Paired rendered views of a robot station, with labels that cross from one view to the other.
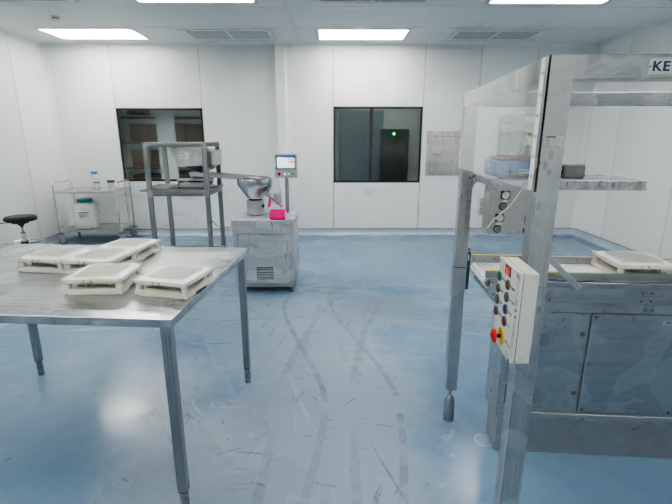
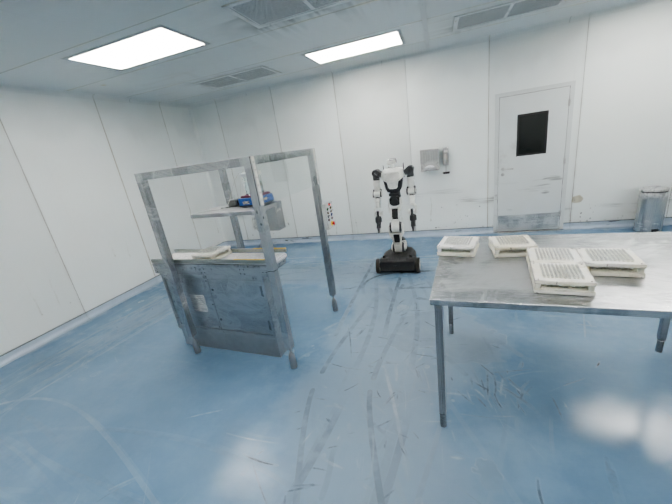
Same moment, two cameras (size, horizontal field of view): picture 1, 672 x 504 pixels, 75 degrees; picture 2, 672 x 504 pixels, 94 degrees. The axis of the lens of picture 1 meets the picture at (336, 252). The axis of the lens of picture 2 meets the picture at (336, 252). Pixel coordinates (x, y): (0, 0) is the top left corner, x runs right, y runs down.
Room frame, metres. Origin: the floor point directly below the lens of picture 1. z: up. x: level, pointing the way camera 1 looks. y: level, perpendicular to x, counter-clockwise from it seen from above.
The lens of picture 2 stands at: (4.15, 0.63, 1.72)
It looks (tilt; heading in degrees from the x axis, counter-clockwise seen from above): 18 degrees down; 200
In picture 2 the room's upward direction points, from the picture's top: 8 degrees counter-clockwise
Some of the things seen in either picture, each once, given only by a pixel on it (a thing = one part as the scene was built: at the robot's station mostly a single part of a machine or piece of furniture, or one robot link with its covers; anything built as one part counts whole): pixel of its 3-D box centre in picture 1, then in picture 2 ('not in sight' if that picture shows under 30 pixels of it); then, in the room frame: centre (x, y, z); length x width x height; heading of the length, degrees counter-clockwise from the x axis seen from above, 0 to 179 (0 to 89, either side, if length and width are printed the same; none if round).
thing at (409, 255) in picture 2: not in sight; (399, 252); (-0.10, 0.00, 0.19); 0.64 x 0.52 x 0.33; 1
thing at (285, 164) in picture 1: (286, 184); not in sight; (4.67, 0.52, 1.07); 0.23 x 0.10 x 0.62; 91
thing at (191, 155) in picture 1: (206, 208); not in sight; (5.05, 1.50, 0.75); 1.43 x 1.06 x 1.50; 91
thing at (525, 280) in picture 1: (515, 308); (328, 215); (1.16, -0.51, 1.08); 0.17 x 0.06 x 0.26; 176
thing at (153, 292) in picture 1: (176, 285); (458, 248); (1.85, 0.71, 0.91); 0.24 x 0.24 x 0.02; 77
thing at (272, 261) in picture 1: (267, 250); not in sight; (4.53, 0.73, 0.38); 0.63 x 0.57 x 0.76; 91
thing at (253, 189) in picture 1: (261, 196); not in sight; (4.58, 0.78, 0.95); 0.49 x 0.36 x 0.37; 91
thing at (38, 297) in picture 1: (73, 274); (571, 264); (2.10, 1.32, 0.88); 1.50 x 1.10 x 0.04; 86
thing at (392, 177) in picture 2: not in sight; (393, 178); (-0.13, 0.00, 1.23); 0.34 x 0.30 x 0.36; 91
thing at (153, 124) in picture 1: (162, 145); not in sight; (7.07, 2.72, 1.43); 1.32 x 0.01 x 1.11; 91
